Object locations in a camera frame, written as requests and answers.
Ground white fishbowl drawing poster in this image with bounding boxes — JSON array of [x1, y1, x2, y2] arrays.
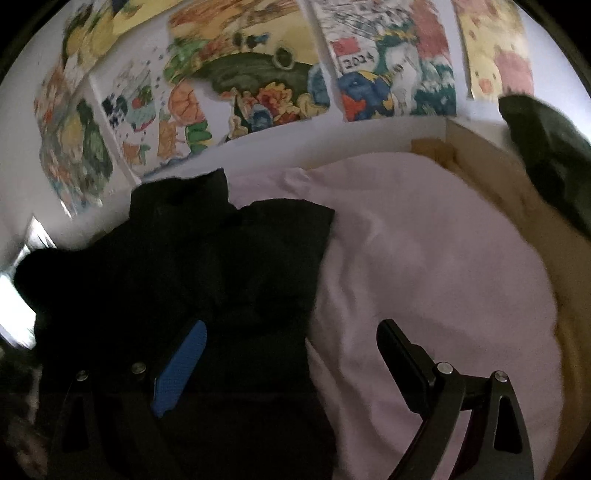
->
[[89, 51, 188, 180]]

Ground dark green cloth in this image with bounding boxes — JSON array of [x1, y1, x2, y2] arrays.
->
[[499, 95, 591, 232]]

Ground dragon drawing poster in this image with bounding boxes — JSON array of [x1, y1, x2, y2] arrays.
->
[[308, 0, 459, 123]]

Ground pink duvet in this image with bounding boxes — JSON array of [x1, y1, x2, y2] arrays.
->
[[226, 152, 573, 480]]

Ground yellow sunflower poster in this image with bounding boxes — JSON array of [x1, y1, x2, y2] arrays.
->
[[59, 0, 139, 85]]

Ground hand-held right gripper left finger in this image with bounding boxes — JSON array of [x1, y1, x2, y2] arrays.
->
[[48, 319, 207, 480]]

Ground wooden bed frame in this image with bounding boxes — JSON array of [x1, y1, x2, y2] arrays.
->
[[411, 117, 591, 462]]

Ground bright window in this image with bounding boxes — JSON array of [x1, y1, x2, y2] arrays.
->
[[0, 216, 49, 349]]

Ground yellow poster with pink pigs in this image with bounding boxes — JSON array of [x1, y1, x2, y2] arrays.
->
[[451, 0, 536, 101]]

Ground black knit sweater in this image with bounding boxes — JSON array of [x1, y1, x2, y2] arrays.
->
[[14, 168, 338, 480]]

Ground blond character green poster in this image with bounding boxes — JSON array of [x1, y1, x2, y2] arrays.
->
[[34, 65, 115, 217]]

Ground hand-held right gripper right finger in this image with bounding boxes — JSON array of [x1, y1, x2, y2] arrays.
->
[[376, 318, 536, 480]]

